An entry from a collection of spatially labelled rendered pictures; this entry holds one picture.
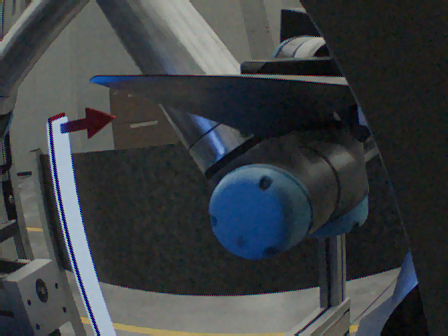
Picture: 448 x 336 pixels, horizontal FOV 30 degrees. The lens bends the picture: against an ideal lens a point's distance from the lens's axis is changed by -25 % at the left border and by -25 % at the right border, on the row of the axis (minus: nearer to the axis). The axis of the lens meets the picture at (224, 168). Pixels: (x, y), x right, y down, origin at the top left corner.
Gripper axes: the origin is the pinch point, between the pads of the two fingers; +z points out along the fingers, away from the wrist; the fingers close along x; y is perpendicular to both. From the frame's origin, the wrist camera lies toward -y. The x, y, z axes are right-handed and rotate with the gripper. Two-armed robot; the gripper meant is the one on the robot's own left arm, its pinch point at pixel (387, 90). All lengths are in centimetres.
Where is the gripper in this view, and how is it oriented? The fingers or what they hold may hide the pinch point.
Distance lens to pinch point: 68.0
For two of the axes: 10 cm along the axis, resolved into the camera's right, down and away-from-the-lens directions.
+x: 0.4, 9.9, 1.3
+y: 9.8, -0.7, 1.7
